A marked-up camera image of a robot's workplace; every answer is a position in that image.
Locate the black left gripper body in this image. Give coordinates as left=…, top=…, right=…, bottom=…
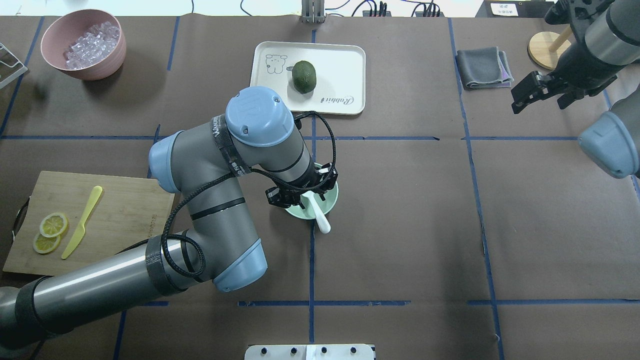
left=265, top=162, right=338, bottom=208

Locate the cream rabbit tray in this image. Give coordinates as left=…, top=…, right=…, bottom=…
left=250, top=41, right=366, bottom=116

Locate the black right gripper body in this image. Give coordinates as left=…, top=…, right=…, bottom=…
left=510, top=47, right=618, bottom=110

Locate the yellow plastic knife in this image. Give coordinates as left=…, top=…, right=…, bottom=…
left=61, top=186, right=104, bottom=260

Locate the lower lemon slice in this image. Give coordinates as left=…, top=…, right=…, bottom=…
left=32, top=234, right=62, bottom=255

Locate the green avocado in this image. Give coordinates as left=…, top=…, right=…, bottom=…
left=291, top=60, right=318, bottom=94

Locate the lemon slice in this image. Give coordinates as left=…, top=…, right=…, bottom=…
left=32, top=234, right=62, bottom=255
left=39, top=212, right=69, bottom=239

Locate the mint green bowl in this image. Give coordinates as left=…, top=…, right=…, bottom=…
left=285, top=180, right=339, bottom=220

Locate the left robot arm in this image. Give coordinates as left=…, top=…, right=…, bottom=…
left=1, top=86, right=338, bottom=358

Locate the folded grey cloth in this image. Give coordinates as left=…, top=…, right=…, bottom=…
left=455, top=47, right=514, bottom=91

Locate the white plastic spoon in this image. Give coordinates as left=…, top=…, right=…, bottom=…
left=301, top=191, right=332, bottom=234

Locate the bamboo cutting board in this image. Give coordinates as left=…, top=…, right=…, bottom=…
left=3, top=171, right=175, bottom=276

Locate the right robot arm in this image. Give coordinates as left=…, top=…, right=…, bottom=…
left=510, top=0, right=640, bottom=179

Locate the upper lemon slice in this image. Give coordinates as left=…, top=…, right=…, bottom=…
left=39, top=212, right=69, bottom=239

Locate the pink bowl with ice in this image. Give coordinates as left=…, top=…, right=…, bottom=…
left=40, top=9, right=127, bottom=81

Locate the wooden mug tree stand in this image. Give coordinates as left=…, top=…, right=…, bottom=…
left=526, top=25, right=573, bottom=70

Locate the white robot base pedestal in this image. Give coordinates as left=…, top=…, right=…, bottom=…
left=244, top=343, right=377, bottom=360

